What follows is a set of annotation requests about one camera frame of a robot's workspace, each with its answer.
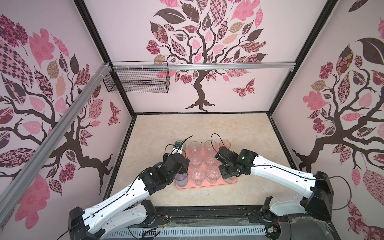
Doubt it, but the clear dotted cup row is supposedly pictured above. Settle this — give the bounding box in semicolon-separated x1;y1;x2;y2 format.
224;176;237;184

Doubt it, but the clear ribbed cup row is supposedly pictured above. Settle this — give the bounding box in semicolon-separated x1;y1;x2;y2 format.
204;153;218;166

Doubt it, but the pink plastic tray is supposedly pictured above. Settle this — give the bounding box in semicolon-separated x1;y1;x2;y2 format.
174;148;238;190

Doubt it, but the pink faceted plastic cup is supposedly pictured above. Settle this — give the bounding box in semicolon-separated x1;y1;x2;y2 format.
220;140;231;149

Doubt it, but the blue plastic cup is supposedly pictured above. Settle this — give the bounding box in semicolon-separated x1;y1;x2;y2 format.
174;173;188;188

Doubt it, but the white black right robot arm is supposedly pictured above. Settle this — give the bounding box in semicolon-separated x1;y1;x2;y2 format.
215;147;334;221

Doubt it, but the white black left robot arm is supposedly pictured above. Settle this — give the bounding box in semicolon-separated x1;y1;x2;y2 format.
68;153;190;240

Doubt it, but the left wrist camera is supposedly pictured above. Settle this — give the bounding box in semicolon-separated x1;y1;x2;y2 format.
174;141;187;151

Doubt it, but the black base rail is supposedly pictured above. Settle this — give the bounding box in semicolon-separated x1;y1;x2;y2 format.
86;205;328;226

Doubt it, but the white slotted cable duct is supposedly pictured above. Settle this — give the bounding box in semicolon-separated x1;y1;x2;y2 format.
106;226;267;240

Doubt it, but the black wire basket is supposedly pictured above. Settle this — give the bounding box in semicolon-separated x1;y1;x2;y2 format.
103;60;171;94

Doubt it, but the aluminium rail back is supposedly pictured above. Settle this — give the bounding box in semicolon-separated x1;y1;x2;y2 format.
113;62;296;71

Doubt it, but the aluminium rail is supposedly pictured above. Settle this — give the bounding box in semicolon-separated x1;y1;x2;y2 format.
1;63;110;224
113;62;296;71

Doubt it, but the aluminium rail left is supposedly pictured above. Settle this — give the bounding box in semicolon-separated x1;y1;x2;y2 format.
1;63;110;224

